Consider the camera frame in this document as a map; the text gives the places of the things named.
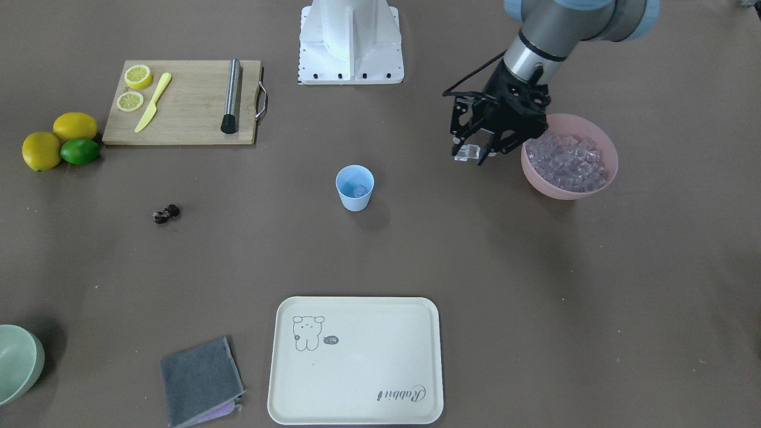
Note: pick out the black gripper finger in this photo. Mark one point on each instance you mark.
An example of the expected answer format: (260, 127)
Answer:
(483, 121)
(500, 143)

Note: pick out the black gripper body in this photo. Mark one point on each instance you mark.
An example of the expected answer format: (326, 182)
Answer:
(498, 89)

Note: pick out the clear ice cube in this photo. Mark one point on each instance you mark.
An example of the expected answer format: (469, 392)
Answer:
(468, 152)
(359, 192)

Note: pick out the dark cherries pair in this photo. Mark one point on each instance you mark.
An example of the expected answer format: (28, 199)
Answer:
(169, 212)

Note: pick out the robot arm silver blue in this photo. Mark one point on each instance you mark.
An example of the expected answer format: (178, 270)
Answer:
(550, 30)

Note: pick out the pink bowl of ice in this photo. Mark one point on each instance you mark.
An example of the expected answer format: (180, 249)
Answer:
(571, 160)

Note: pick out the light blue plastic cup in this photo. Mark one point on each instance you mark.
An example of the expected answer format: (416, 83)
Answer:
(354, 183)

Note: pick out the cream rabbit tray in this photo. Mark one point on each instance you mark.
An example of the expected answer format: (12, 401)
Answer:
(356, 360)

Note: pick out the wooden cutting board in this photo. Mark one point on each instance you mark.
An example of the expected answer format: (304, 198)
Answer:
(191, 108)

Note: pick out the yellow plastic knife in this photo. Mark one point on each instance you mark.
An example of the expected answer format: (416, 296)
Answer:
(152, 107)

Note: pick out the lemon slice one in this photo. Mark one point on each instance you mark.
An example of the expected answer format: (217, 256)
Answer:
(138, 77)

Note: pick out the lemon slice two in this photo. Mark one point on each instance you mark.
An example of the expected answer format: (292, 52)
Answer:
(130, 101)

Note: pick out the grey folded cloth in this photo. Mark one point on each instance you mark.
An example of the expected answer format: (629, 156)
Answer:
(201, 383)

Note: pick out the green lime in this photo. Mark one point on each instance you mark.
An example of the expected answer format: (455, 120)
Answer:
(80, 151)

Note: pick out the yellow lemon upper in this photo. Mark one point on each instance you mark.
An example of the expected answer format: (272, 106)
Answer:
(75, 125)

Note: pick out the yellow lemon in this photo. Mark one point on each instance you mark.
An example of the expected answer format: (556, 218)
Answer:
(75, 125)
(41, 151)

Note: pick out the yellow lemon lower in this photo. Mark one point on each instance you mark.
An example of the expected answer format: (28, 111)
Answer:
(41, 151)

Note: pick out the mint green bowl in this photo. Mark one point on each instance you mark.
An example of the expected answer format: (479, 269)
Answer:
(22, 361)

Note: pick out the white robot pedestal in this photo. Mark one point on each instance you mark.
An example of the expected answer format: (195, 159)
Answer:
(350, 42)

